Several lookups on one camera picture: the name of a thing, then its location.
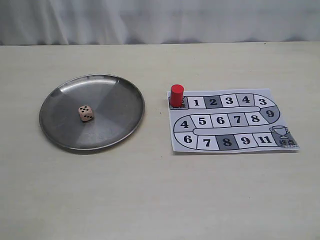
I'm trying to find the red cylinder game piece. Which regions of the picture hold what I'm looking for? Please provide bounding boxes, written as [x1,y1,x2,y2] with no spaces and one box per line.
[169,84,184,108]

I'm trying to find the wooden die black pips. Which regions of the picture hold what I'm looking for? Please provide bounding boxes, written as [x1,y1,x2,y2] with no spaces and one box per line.
[78,105,94,122]

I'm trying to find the round stainless steel plate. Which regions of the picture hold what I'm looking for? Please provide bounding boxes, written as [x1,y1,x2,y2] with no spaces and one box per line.
[39,74,146,154]

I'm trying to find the paper number game board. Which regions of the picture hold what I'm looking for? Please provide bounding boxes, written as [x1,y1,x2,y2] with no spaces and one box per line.
[168,88,300,153]

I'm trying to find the white curtain backdrop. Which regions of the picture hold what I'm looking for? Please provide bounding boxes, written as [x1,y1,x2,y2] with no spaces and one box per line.
[0,0,320,45]

